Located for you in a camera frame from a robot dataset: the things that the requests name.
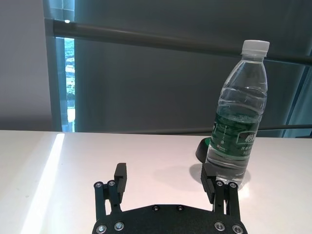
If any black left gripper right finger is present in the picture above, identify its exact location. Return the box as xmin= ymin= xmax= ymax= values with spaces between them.
xmin=200 ymin=163 xmax=242 ymax=219

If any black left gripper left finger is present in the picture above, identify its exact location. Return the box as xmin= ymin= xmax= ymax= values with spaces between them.
xmin=94 ymin=162 xmax=128 ymax=221

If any clear water bottle green label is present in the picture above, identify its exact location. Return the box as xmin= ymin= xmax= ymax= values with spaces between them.
xmin=205 ymin=40 xmax=271 ymax=190

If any green button black base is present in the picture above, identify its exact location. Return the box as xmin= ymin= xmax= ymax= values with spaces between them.
xmin=195 ymin=137 xmax=212 ymax=163

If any window glass strip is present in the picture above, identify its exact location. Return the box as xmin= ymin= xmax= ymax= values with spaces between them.
xmin=43 ymin=0 xmax=77 ymax=132

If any thick grey metal handrail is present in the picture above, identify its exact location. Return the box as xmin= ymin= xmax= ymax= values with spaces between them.
xmin=52 ymin=19 xmax=312 ymax=66

